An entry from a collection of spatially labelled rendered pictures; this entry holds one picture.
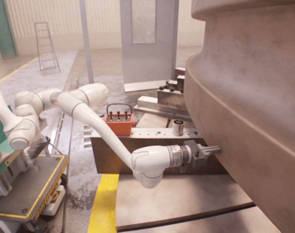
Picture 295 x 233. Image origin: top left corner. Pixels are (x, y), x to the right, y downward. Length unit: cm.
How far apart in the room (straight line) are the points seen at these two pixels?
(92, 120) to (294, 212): 84
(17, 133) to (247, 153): 94
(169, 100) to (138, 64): 223
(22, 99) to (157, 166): 113
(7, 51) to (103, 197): 1413
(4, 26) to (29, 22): 157
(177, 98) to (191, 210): 133
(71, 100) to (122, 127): 44
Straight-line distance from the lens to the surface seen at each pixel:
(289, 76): 75
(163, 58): 450
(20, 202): 160
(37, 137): 113
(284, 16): 80
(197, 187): 148
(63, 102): 100
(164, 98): 224
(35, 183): 168
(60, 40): 1455
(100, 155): 143
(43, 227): 168
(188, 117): 231
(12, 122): 94
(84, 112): 91
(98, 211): 173
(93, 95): 105
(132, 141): 130
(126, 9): 420
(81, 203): 182
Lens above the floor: 141
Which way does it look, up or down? 28 degrees down
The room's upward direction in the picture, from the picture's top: straight up
